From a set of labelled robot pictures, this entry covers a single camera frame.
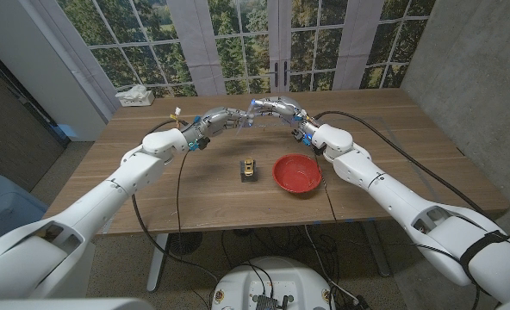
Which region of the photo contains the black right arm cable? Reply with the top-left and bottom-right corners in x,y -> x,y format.
314,110 -> 493,220

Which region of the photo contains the clear plastic pipette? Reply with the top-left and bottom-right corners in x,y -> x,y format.
236,109 -> 258,137

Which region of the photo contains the white tissue box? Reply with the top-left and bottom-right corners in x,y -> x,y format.
115,84 -> 156,108

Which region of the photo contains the printed window backdrop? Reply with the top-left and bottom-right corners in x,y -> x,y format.
34,0 -> 437,98

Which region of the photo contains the black round floor fan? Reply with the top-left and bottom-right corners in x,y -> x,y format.
168,232 -> 203,256

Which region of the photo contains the white table leg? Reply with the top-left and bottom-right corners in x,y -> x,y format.
146,233 -> 170,294

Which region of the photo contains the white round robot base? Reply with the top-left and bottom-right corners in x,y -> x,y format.
211,256 -> 336,310

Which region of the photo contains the red plate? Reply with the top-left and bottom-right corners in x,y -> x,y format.
271,153 -> 324,194

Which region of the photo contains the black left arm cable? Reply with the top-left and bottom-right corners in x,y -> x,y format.
130,120 -> 221,302

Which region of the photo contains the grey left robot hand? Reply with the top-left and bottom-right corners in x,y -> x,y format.
190,106 -> 254,143

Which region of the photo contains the black arm strap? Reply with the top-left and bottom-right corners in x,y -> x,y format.
459,230 -> 510,272

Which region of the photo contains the white floor cable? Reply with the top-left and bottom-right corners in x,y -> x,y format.
303,226 -> 362,305

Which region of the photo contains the black block stand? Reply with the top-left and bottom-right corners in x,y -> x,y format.
239,159 -> 258,183

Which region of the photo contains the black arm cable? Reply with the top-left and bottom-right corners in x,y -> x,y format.
130,120 -> 221,302
314,110 -> 493,220

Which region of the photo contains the grey table leg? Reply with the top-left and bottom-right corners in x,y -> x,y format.
361,219 -> 393,277

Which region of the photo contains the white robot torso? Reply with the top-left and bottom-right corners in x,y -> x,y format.
0,297 -> 155,310

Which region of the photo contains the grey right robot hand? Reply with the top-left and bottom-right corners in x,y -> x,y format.
250,96 -> 310,126

